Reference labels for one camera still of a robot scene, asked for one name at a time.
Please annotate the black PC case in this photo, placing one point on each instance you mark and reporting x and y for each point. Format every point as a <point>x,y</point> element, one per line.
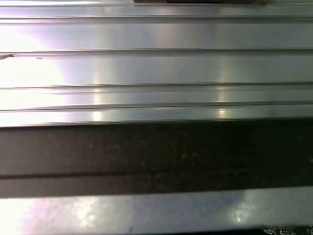
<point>156,159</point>

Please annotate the green motherboard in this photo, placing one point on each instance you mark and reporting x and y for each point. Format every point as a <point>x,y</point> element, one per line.
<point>288,231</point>

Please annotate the brown mounting plate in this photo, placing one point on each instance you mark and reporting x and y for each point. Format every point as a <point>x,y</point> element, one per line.
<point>151,1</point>

